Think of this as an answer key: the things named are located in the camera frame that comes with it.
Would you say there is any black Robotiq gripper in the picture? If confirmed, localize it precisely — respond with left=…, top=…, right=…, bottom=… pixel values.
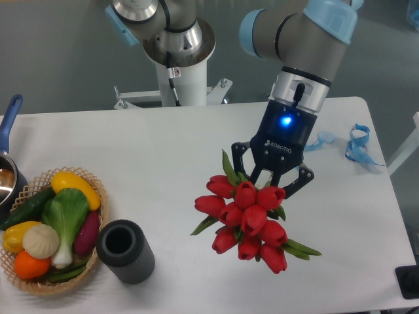
left=231, top=100, right=317, bottom=199

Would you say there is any cream steamed bun toy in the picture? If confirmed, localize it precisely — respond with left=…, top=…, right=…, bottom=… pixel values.
left=22, top=224, right=60, bottom=259

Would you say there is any light blue ribbon roll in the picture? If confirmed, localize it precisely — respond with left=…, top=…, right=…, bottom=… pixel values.
left=304, top=131, right=335, bottom=152

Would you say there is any orange fruit toy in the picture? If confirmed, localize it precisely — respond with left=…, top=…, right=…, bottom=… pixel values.
left=14, top=251, right=50, bottom=279

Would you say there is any blue ribbon strap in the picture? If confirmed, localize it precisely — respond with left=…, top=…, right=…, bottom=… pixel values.
left=344, top=123, right=386, bottom=167

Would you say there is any yellow bell pepper toy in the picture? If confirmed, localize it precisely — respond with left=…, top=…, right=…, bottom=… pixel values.
left=2, top=221, right=40, bottom=254

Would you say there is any black device at edge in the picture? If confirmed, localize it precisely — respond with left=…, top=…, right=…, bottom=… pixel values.
left=395, top=265, right=418, bottom=300

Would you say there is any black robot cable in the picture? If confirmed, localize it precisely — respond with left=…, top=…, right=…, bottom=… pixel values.
left=158, top=0, right=182, bottom=107

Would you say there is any green bok choy toy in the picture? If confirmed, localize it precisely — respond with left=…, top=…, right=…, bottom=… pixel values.
left=41, top=188, right=89, bottom=269

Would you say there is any red tulip bouquet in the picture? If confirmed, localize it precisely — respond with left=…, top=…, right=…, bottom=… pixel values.
left=191, top=152, right=321, bottom=274

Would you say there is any white frame bar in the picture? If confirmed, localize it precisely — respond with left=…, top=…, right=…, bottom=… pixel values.
left=387, top=112, right=418, bottom=176

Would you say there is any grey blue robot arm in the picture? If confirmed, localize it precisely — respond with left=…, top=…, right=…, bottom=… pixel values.
left=105, top=1, right=362, bottom=197

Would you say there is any blue handled saucepan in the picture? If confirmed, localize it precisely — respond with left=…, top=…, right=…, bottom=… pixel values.
left=1, top=94, right=27, bottom=222

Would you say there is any woven wicker basket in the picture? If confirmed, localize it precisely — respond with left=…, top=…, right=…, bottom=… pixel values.
left=1, top=167, right=109, bottom=296

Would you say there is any dark green cucumber toy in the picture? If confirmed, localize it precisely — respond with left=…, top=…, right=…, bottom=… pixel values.
left=1, top=186, right=56, bottom=231

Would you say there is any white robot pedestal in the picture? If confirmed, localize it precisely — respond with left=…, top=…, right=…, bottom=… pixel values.
left=114, top=61, right=233, bottom=110

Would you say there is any purple sweet potato toy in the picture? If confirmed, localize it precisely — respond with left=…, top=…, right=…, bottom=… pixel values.
left=73, top=211, right=100, bottom=255

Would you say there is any dark grey ribbed vase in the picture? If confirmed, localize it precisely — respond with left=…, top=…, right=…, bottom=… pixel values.
left=96, top=219, right=155, bottom=284

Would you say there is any green bean pods toy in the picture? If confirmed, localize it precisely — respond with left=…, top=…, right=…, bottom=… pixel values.
left=46, top=259, right=88, bottom=284

